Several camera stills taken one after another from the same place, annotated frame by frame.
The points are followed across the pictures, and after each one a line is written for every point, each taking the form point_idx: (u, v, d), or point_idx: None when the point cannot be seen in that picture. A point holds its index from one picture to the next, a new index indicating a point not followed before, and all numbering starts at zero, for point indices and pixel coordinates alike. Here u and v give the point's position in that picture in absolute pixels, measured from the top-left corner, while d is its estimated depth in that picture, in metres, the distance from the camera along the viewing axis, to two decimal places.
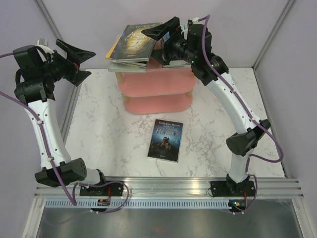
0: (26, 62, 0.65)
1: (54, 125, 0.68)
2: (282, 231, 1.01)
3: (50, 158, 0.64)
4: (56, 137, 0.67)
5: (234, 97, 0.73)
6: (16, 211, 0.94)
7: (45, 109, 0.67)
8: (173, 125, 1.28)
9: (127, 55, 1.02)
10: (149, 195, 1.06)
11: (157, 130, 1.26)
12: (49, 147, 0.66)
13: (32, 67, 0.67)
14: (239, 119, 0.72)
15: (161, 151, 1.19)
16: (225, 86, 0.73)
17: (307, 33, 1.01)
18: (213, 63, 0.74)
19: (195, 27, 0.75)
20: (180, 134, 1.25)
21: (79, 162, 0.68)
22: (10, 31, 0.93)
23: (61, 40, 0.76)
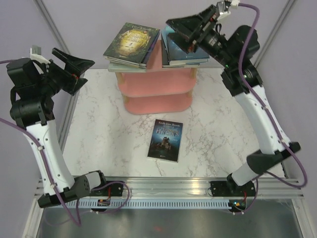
0: (21, 80, 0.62)
1: (55, 149, 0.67)
2: (282, 231, 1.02)
3: (54, 186, 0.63)
4: (59, 161, 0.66)
5: (265, 114, 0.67)
6: (16, 212, 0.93)
7: (46, 132, 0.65)
8: (173, 125, 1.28)
9: (119, 55, 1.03)
10: (149, 195, 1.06)
11: (157, 130, 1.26)
12: (52, 173, 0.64)
13: (28, 85, 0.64)
14: (267, 139, 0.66)
15: (161, 150, 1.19)
16: (256, 100, 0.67)
17: (308, 33, 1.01)
18: (245, 73, 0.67)
19: (242, 31, 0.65)
20: (181, 134, 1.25)
21: (82, 185, 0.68)
22: (10, 31, 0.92)
23: (57, 49, 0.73)
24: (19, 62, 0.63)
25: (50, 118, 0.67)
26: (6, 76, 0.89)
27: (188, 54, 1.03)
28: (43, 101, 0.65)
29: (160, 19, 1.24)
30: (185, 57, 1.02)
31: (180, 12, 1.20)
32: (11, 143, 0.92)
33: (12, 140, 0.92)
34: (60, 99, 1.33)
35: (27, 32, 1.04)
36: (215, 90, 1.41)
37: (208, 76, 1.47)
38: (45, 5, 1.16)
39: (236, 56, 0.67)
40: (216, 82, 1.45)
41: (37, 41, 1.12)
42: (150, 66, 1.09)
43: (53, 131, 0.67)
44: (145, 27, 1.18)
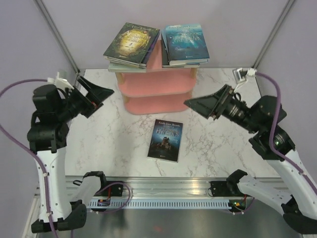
0: (44, 107, 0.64)
1: (60, 179, 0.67)
2: (282, 231, 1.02)
3: (49, 214, 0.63)
4: (60, 192, 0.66)
5: (303, 179, 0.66)
6: (16, 212, 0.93)
7: (55, 160, 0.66)
8: (174, 125, 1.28)
9: (119, 55, 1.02)
10: (148, 194, 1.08)
11: (157, 130, 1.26)
12: (50, 200, 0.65)
13: (48, 111, 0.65)
14: (310, 205, 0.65)
15: (161, 150, 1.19)
16: (293, 167, 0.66)
17: (308, 33, 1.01)
18: (277, 139, 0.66)
19: (269, 103, 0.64)
20: (181, 134, 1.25)
21: (79, 215, 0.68)
22: (10, 31, 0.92)
23: (83, 77, 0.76)
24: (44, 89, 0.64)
25: (60, 145, 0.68)
26: (6, 75, 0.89)
27: (188, 54, 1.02)
28: (58, 128, 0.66)
29: (160, 19, 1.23)
30: (185, 57, 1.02)
31: (180, 12, 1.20)
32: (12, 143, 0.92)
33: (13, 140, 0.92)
34: None
35: (28, 33, 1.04)
36: (215, 90, 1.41)
37: (208, 76, 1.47)
38: (45, 5, 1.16)
39: (263, 125, 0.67)
40: (216, 82, 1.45)
41: (37, 41, 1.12)
42: (150, 66, 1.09)
43: (60, 159, 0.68)
44: (146, 27, 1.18)
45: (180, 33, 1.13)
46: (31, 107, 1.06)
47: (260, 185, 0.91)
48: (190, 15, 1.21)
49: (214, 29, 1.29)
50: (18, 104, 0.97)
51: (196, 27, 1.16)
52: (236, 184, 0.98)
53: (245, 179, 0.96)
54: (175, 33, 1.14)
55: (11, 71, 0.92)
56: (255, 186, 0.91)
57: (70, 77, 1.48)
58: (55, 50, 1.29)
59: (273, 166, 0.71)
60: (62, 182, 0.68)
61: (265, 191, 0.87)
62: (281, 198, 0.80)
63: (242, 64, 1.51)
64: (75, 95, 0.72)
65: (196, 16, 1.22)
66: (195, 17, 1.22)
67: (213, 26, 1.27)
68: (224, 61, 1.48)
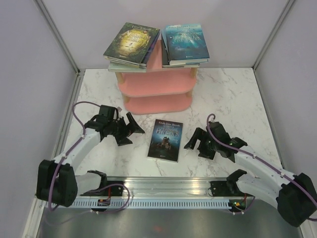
0: (105, 111, 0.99)
1: (87, 145, 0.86)
2: (282, 231, 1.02)
3: (64, 156, 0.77)
4: (80, 152, 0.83)
5: (257, 161, 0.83)
6: (15, 212, 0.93)
7: (92, 134, 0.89)
8: (174, 125, 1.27)
9: (119, 55, 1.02)
10: (149, 195, 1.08)
11: (157, 130, 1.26)
12: (72, 151, 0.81)
13: (105, 114, 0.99)
14: (272, 180, 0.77)
15: (161, 150, 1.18)
16: (246, 154, 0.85)
17: (308, 33, 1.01)
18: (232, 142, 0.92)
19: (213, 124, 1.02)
20: (181, 134, 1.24)
21: (74, 185, 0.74)
22: (10, 30, 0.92)
23: (131, 114, 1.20)
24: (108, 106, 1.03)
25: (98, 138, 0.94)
26: (5, 75, 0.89)
27: (188, 54, 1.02)
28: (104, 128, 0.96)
29: (160, 19, 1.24)
30: (185, 57, 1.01)
31: (180, 12, 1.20)
32: (12, 144, 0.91)
33: (13, 140, 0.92)
34: (60, 99, 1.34)
35: (28, 32, 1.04)
36: (215, 90, 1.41)
37: (208, 76, 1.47)
38: (45, 4, 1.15)
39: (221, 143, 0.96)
40: (216, 82, 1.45)
41: (37, 40, 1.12)
42: (150, 66, 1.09)
43: (92, 144, 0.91)
44: (146, 27, 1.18)
45: (180, 33, 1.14)
46: (31, 107, 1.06)
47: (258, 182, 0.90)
48: (189, 15, 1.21)
49: (213, 29, 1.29)
50: (18, 104, 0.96)
51: (196, 27, 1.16)
52: (236, 182, 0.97)
53: (244, 178, 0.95)
54: (175, 32, 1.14)
55: (10, 71, 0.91)
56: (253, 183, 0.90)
57: (70, 77, 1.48)
58: (55, 50, 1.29)
59: (241, 164, 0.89)
60: (84, 152, 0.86)
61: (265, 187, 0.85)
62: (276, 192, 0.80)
63: (242, 64, 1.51)
64: (121, 124, 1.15)
65: (196, 16, 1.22)
66: (195, 17, 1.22)
67: (213, 26, 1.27)
68: (224, 61, 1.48)
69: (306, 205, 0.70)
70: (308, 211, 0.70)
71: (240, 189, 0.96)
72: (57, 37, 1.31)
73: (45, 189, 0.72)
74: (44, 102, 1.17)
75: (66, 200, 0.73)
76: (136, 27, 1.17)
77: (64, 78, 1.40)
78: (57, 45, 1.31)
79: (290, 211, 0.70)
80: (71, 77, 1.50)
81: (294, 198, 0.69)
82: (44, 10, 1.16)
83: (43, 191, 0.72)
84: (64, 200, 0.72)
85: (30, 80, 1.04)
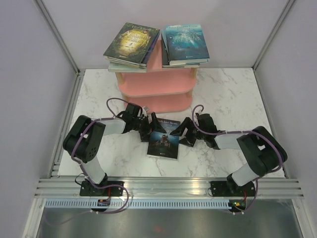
0: (131, 109, 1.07)
1: (116, 125, 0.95)
2: (281, 231, 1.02)
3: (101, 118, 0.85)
4: (110, 127, 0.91)
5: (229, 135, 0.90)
6: (16, 212, 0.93)
7: (123, 123, 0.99)
8: (171, 122, 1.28)
9: (120, 55, 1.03)
10: (148, 195, 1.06)
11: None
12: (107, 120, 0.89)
13: (131, 111, 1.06)
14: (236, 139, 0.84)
15: (161, 148, 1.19)
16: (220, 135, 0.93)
17: (309, 33, 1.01)
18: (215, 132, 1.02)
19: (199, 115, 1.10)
20: None
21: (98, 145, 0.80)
22: (9, 31, 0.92)
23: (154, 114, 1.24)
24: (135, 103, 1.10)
25: (122, 130, 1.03)
26: (5, 76, 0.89)
27: (188, 54, 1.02)
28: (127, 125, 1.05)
29: (160, 20, 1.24)
30: (185, 56, 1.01)
31: (180, 12, 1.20)
32: (12, 144, 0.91)
33: (13, 141, 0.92)
34: (60, 99, 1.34)
35: (28, 33, 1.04)
36: (215, 90, 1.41)
37: (208, 76, 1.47)
38: (45, 5, 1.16)
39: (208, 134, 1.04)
40: (216, 82, 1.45)
41: (37, 41, 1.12)
42: (150, 66, 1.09)
43: (118, 129, 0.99)
44: (146, 27, 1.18)
45: (180, 33, 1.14)
46: (31, 108, 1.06)
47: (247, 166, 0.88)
48: (189, 15, 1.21)
49: (213, 30, 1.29)
50: (18, 105, 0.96)
51: (196, 27, 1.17)
52: (232, 176, 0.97)
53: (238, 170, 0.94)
54: (175, 32, 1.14)
55: (10, 72, 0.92)
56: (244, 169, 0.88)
57: (70, 77, 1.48)
58: (55, 51, 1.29)
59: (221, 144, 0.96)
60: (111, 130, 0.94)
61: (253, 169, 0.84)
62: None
63: (243, 64, 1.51)
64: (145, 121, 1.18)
65: (196, 16, 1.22)
66: (195, 17, 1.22)
67: (212, 27, 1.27)
68: (224, 61, 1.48)
69: (272, 154, 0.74)
70: (273, 161, 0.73)
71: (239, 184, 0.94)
72: (57, 37, 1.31)
73: (72, 139, 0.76)
74: (44, 102, 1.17)
75: (86, 154, 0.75)
76: (136, 27, 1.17)
77: (64, 78, 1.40)
78: (57, 46, 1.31)
79: (254, 157, 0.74)
80: (71, 77, 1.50)
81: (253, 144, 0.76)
82: (44, 11, 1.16)
83: (69, 141, 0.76)
84: (86, 152, 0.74)
85: (29, 81, 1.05)
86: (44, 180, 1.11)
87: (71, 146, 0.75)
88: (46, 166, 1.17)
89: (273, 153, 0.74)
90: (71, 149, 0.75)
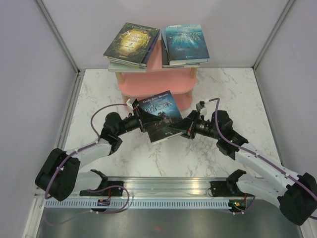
0: (110, 127, 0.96)
1: (96, 149, 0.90)
2: (282, 232, 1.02)
3: (77, 150, 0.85)
4: (89, 153, 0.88)
5: (260, 160, 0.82)
6: (15, 212, 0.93)
7: (106, 144, 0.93)
8: (161, 96, 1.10)
9: (119, 55, 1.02)
10: (148, 194, 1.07)
11: (147, 110, 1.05)
12: (83, 149, 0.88)
13: (112, 130, 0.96)
14: (277, 181, 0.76)
15: (163, 129, 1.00)
16: (248, 152, 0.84)
17: (308, 33, 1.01)
18: (232, 138, 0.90)
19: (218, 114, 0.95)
20: (173, 102, 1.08)
21: (72, 182, 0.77)
22: (10, 31, 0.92)
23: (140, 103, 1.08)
24: (110, 118, 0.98)
25: (109, 149, 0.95)
26: (5, 75, 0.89)
27: (189, 54, 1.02)
28: (114, 144, 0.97)
29: (160, 20, 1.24)
30: (185, 56, 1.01)
31: (180, 12, 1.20)
32: (12, 144, 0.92)
33: (12, 140, 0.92)
34: (60, 99, 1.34)
35: (27, 33, 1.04)
36: (215, 90, 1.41)
37: (208, 76, 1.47)
38: (45, 5, 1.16)
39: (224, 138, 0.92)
40: (216, 82, 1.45)
41: (37, 41, 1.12)
42: (150, 66, 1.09)
43: (104, 150, 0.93)
44: (146, 27, 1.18)
45: (180, 33, 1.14)
46: (31, 107, 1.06)
47: (258, 182, 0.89)
48: (189, 15, 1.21)
49: (213, 29, 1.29)
50: (19, 105, 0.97)
51: (196, 27, 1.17)
52: (237, 183, 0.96)
53: (243, 177, 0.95)
54: (175, 32, 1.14)
55: (11, 71, 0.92)
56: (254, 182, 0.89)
57: (70, 77, 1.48)
58: (55, 51, 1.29)
59: (241, 161, 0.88)
60: (97, 156, 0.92)
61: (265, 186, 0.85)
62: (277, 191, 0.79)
63: (243, 64, 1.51)
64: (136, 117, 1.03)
65: (196, 16, 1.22)
66: (195, 17, 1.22)
67: (212, 27, 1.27)
68: (224, 61, 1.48)
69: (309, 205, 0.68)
70: (309, 210, 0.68)
71: (242, 190, 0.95)
72: (57, 37, 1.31)
73: (45, 176, 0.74)
74: (43, 102, 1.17)
75: (60, 192, 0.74)
76: (136, 27, 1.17)
77: (64, 78, 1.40)
78: (57, 46, 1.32)
79: (294, 211, 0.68)
80: (71, 77, 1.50)
81: (299, 199, 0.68)
82: (44, 11, 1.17)
83: (43, 177, 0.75)
84: (60, 189, 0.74)
85: (30, 81, 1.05)
86: None
87: (44, 183, 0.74)
88: None
89: (309, 202, 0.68)
90: (45, 186, 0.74)
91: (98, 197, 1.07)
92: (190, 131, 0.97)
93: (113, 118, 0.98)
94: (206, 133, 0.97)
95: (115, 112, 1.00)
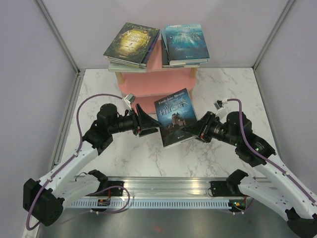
0: (103, 120, 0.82)
1: (78, 165, 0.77)
2: (282, 232, 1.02)
3: (50, 179, 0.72)
4: (69, 173, 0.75)
5: (289, 180, 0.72)
6: (15, 213, 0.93)
7: (88, 151, 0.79)
8: (177, 95, 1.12)
9: (120, 55, 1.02)
10: (148, 195, 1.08)
11: (162, 111, 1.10)
12: (59, 172, 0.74)
13: (105, 122, 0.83)
14: (302, 207, 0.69)
15: (177, 132, 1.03)
16: (276, 168, 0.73)
17: (308, 33, 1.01)
18: (257, 146, 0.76)
19: (233, 117, 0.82)
20: (189, 102, 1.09)
21: (56, 207, 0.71)
22: (11, 31, 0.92)
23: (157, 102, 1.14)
24: (105, 109, 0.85)
25: (95, 152, 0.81)
26: (6, 75, 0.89)
27: (188, 54, 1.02)
28: (104, 141, 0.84)
29: (160, 20, 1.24)
30: (185, 57, 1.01)
31: (180, 12, 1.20)
32: (12, 144, 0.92)
33: (12, 140, 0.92)
34: (60, 99, 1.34)
35: (27, 33, 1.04)
36: (215, 90, 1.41)
37: (208, 76, 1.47)
38: (45, 5, 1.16)
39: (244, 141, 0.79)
40: (216, 82, 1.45)
41: (37, 41, 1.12)
42: (150, 66, 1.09)
43: (88, 158, 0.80)
44: (146, 27, 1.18)
45: (180, 33, 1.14)
46: (31, 107, 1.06)
47: (262, 187, 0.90)
48: (190, 15, 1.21)
49: (213, 29, 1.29)
50: (19, 104, 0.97)
51: (196, 27, 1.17)
52: (237, 185, 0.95)
53: (246, 180, 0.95)
54: (175, 32, 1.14)
55: (11, 72, 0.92)
56: (257, 189, 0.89)
57: (70, 77, 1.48)
58: (55, 51, 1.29)
59: (260, 171, 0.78)
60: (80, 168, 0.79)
61: (270, 196, 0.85)
62: (284, 203, 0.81)
63: (243, 64, 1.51)
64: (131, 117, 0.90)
65: (196, 16, 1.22)
66: (195, 17, 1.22)
67: (212, 26, 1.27)
68: (224, 61, 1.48)
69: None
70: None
71: (242, 191, 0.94)
72: (57, 37, 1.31)
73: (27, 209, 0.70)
74: (44, 102, 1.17)
75: (47, 220, 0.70)
76: (136, 27, 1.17)
77: (64, 78, 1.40)
78: (57, 45, 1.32)
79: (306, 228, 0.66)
80: (71, 77, 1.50)
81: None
82: (44, 10, 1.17)
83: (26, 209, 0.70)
84: (46, 217, 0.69)
85: (30, 81, 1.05)
86: None
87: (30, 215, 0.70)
88: (46, 165, 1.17)
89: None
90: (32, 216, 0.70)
91: (98, 197, 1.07)
92: (202, 136, 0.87)
93: (109, 109, 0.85)
94: (220, 138, 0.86)
95: (111, 104, 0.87)
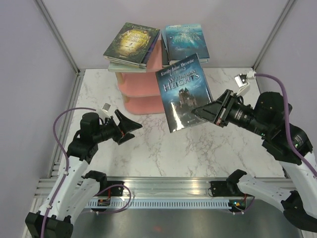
0: (86, 128, 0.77)
1: (73, 183, 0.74)
2: (282, 232, 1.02)
3: (49, 207, 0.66)
4: (66, 193, 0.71)
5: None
6: (15, 213, 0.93)
7: (77, 166, 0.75)
8: (184, 64, 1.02)
9: (120, 55, 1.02)
10: (149, 195, 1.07)
11: (167, 86, 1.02)
12: (56, 196, 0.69)
13: (90, 129, 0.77)
14: None
15: (184, 111, 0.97)
16: (308, 169, 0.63)
17: (308, 33, 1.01)
18: (296, 141, 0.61)
19: (266, 99, 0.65)
20: (199, 73, 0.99)
21: (66, 229, 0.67)
22: (10, 31, 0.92)
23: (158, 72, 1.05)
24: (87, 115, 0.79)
25: (84, 165, 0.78)
26: (6, 75, 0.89)
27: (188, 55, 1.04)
28: (90, 149, 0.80)
29: (160, 20, 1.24)
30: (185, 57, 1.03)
31: (180, 12, 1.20)
32: (12, 144, 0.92)
33: (12, 140, 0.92)
34: (60, 99, 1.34)
35: (27, 33, 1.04)
36: (215, 90, 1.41)
37: (208, 76, 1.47)
38: (45, 5, 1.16)
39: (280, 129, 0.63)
40: (216, 82, 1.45)
41: (37, 40, 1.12)
42: (150, 66, 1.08)
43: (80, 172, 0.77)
44: (145, 27, 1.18)
45: (180, 33, 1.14)
46: (31, 107, 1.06)
47: (260, 184, 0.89)
48: (189, 15, 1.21)
49: (213, 29, 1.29)
50: (19, 104, 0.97)
51: (196, 27, 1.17)
52: (237, 184, 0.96)
53: (244, 178, 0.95)
54: (175, 32, 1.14)
55: (11, 72, 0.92)
56: (255, 185, 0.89)
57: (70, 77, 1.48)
58: (55, 50, 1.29)
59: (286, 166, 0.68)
60: (75, 187, 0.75)
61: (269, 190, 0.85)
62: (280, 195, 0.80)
63: (243, 64, 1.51)
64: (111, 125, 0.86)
65: (196, 16, 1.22)
66: (195, 17, 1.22)
67: (212, 26, 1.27)
68: (224, 60, 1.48)
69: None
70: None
71: (241, 190, 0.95)
72: (57, 37, 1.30)
73: None
74: (43, 102, 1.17)
75: None
76: (136, 27, 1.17)
77: (64, 78, 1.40)
78: (57, 45, 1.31)
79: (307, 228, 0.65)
80: (71, 78, 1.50)
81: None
82: (44, 10, 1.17)
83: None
84: None
85: (30, 81, 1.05)
86: (44, 180, 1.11)
87: None
88: (46, 166, 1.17)
89: None
90: None
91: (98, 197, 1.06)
92: (220, 122, 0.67)
93: (91, 115, 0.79)
94: (244, 124, 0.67)
95: (93, 113, 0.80)
